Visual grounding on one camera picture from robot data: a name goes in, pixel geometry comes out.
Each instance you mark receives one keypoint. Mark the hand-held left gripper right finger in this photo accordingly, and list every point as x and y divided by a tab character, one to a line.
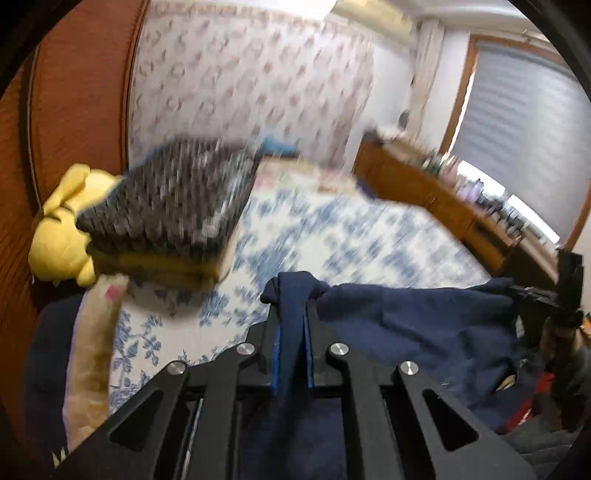
308	355

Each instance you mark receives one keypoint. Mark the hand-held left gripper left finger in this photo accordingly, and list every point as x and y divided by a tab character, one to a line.
276	355

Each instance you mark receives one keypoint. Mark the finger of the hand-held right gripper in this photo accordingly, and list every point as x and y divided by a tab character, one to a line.
531	293

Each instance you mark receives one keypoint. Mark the navy printed t-shirt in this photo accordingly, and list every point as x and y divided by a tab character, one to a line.
415	332

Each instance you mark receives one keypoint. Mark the blue floral bed sheet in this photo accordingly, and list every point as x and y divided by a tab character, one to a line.
346	240

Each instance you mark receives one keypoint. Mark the row of small bottles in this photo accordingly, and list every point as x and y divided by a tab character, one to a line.
443	166

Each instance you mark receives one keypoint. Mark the wooden sideboard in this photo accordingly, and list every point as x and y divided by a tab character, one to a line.
415	184

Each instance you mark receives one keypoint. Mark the grey striped window blind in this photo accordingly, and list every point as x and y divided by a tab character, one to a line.
521	124

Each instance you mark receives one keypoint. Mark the cream floral quilt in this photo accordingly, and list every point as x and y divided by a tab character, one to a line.
300	173

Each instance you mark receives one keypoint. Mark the black patterned pillow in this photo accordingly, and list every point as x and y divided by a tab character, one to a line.
175	198

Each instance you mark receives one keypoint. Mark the blue cloth bundle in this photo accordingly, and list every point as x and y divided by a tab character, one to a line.
277	145

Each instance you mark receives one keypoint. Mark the navy bed sheet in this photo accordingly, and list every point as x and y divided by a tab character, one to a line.
51	360

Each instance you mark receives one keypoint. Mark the beige floral drape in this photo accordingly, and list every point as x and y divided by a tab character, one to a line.
427	69

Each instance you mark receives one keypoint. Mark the yellow plush toy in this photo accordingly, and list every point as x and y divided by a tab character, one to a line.
60	230

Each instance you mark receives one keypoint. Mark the wooden louvred wardrobe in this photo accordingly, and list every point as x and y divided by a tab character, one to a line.
78	92

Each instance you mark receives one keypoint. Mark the wooden window frame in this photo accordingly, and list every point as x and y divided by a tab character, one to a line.
461	92

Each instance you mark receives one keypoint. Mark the cream wall air conditioner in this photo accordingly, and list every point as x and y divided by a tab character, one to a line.
369	11

